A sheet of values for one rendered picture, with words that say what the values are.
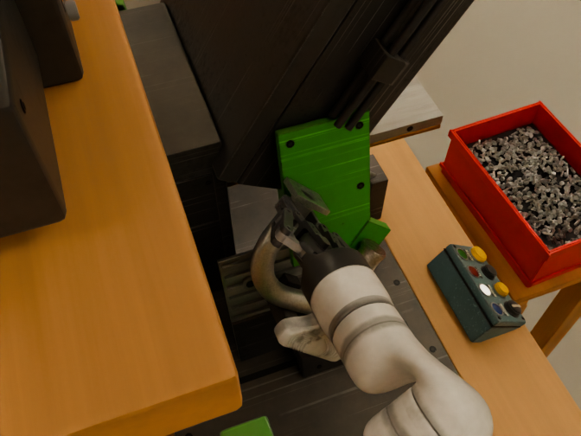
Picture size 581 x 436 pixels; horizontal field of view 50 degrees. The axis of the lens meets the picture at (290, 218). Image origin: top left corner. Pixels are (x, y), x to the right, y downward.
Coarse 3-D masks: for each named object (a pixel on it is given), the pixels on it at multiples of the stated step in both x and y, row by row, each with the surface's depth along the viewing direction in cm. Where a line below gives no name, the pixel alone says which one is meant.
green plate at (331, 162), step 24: (312, 120) 72; (360, 120) 72; (288, 144) 71; (312, 144) 72; (336, 144) 73; (360, 144) 75; (288, 168) 73; (312, 168) 74; (336, 168) 75; (360, 168) 77; (288, 192) 75; (336, 192) 78; (360, 192) 79; (336, 216) 80; (360, 216) 82
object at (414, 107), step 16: (416, 80) 96; (400, 96) 94; (416, 96) 94; (400, 112) 92; (416, 112) 92; (432, 112) 92; (384, 128) 90; (400, 128) 91; (416, 128) 92; (432, 128) 93
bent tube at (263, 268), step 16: (304, 192) 75; (304, 208) 73; (320, 208) 73; (256, 256) 76; (272, 256) 76; (256, 272) 77; (272, 272) 78; (256, 288) 79; (272, 288) 79; (288, 288) 82; (272, 304) 81; (288, 304) 82; (304, 304) 83
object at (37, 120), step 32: (0, 0) 26; (0, 32) 24; (0, 64) 23; (32, 64) 30; (0, 96) 22; (32, 96) 27; (0, 128) 22; (32, 128) 24; (0, 160) 23; (32, 160) 24; (0, 192) 24; (32, 192) 25; (0, 224) 26; (32, 224) 26
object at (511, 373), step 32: (384, 160) 117; (416, 160) 117; (416, 192) 113; (416, 224) 108; (448, 224) 108; (416, 256) 104; (416, 288) 101; (448, 320) 97; (448, 352) 94; (480, 352) 94; (512, 352) 94; (480, 384) 91; (512, 384) 91; (544, 384) 91; (512, 416) 88; (544, 416) 88; (576, 416) 88
